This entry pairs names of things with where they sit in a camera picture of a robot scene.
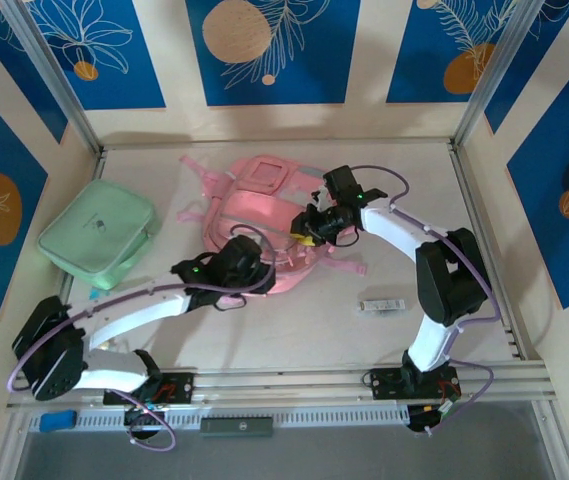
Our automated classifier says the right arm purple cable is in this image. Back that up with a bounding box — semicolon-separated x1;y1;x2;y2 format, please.
351;164;503;341

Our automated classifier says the blue panel with beige circle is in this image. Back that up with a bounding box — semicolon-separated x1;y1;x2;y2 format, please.
185;0;363;107

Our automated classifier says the mint green zip pouch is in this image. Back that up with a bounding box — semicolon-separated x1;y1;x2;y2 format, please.
37;179;163;292

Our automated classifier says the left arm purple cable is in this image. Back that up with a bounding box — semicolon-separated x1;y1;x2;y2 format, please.
7;224;278;394

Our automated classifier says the aluminium frame post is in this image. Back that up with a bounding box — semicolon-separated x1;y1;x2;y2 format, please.
451;0;548;149
1;0;105;154

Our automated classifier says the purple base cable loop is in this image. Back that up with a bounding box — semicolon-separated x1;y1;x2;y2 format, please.
423;360;495;437
127;389;178;454

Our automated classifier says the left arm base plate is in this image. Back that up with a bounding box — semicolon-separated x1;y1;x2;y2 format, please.
102;372;196;406

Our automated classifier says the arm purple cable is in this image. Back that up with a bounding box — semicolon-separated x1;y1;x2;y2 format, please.
351;164;503;341
7;224;278;394

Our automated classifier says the aluminium front rail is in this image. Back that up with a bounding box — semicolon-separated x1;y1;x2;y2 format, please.
6;364;558;414

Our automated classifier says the small white tube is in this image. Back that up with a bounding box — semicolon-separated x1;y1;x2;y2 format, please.
356;298;408;315

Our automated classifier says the pink school backpack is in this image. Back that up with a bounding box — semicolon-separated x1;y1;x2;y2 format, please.
177;153;369;296

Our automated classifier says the small blue block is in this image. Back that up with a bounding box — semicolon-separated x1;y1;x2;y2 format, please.
38;410;76;432

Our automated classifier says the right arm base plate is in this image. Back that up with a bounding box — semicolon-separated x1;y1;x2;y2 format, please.
369;367;461;401

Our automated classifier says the grey slotted cable duct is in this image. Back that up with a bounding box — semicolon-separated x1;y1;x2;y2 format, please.
28;407;410;431

